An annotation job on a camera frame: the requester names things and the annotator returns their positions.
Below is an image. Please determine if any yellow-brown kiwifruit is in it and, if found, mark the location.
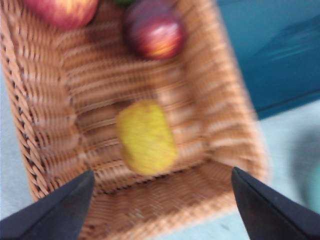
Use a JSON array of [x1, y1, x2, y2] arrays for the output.
[[115, 99, 178, 175]]

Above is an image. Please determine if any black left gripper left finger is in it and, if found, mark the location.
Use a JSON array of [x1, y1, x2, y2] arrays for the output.
[[0, 169, 96, 240]]

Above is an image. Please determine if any dark red apple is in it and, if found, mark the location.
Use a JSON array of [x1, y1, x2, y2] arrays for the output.
[[123, 0, 187, 60]]

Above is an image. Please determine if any brown wicker basket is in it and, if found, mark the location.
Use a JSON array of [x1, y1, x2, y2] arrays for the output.
[[0, 0, 270, 240]]

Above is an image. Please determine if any green fruit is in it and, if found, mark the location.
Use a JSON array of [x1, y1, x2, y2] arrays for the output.
[[109, 0, 137, 6]]

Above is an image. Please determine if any red and yellow apple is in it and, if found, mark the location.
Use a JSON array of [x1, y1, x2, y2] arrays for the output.
[[23, 0, 100, 30]]

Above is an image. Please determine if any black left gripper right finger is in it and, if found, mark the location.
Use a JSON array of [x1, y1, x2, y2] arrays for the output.
[[231, 166, 320, 240]]

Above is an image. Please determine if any black rectangular tray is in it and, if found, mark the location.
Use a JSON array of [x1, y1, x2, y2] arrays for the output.
[[214, 0, 320, 121]]

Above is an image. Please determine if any teal ribbed bowl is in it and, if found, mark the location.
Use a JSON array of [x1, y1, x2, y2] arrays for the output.
[[292, 129, 320, 208]]

